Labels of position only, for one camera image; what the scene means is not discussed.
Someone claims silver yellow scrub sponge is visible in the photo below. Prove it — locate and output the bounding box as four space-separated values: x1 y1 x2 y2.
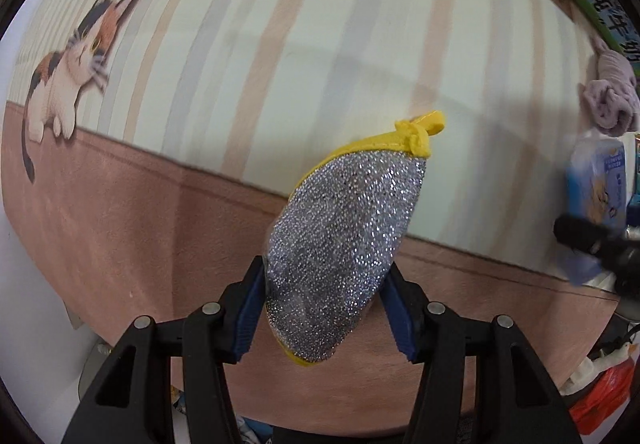
265 112 445 366

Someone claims red plastic bag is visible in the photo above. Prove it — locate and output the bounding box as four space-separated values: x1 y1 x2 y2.
570 357 636 435

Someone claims goose plush toy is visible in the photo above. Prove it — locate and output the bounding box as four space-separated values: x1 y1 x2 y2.
559 342 638 396

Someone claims light blue cat pouch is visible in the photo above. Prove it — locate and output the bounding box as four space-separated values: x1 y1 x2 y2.
560 133 627 285

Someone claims striped cat tablecloth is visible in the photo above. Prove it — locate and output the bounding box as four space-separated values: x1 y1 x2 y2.
1 0 617 441

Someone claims purple cloth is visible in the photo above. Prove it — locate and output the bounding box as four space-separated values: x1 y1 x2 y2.
582 36 639 138

